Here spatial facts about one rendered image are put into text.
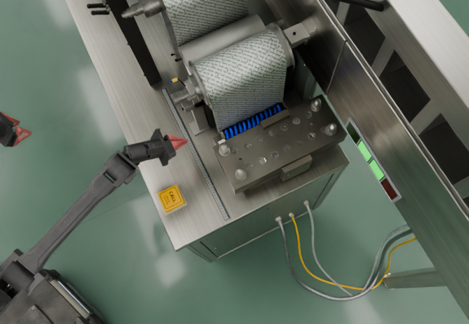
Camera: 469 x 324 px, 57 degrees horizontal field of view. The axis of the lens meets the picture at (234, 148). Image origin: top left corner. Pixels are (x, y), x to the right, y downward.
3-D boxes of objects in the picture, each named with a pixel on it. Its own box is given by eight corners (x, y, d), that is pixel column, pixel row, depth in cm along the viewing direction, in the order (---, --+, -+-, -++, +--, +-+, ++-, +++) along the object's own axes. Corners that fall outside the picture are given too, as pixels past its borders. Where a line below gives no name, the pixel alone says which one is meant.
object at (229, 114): (218, 132, 140) (211, 108, 122) (281, 101, 142) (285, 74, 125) (218, 133, 140) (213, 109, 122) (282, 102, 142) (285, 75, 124)
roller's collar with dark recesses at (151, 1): (140, 5, 123) (134, -9, 117) (159, -3, 123) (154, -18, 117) (149, 22, 121) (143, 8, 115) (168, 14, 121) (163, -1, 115)
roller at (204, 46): (181, 60, 138) (174, 39, 127) (252, 28, 140) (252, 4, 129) (197, 90, 134) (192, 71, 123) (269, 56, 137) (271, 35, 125)
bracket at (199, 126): (188, 125, 154) (172, 86, 125) (204, 117, 155) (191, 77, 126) (193, 137, 152) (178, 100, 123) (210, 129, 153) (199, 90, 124)
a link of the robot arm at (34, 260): (25, 298, 112) (-7, 271, 112) (32, 292, 118) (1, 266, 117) (138, 174, 119) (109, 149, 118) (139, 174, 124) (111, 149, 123)
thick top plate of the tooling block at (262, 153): (213, 152, 143) (211, 146, 137) (319, 101, 146) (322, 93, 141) (235, 195, 138) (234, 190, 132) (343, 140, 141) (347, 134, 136)
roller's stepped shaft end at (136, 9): (121, 15, 120) (118, 8, 117) (141, 6, 121) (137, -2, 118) (125, 24, 119) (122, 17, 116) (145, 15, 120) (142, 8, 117)
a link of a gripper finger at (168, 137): (190, 158, 137) (164, 165, 131) (181, 140, 139) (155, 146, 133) (197, 148, 132) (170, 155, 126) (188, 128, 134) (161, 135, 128)
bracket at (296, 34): (282, 33, 121) (283, 29, 119) (300, 25, 121) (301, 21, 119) (291, 47, 119) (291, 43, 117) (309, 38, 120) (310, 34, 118)
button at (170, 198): (158, 195, 146) (156, 193, 144) (176, 186, 147) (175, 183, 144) (166, 213, 144) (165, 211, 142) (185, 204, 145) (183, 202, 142)
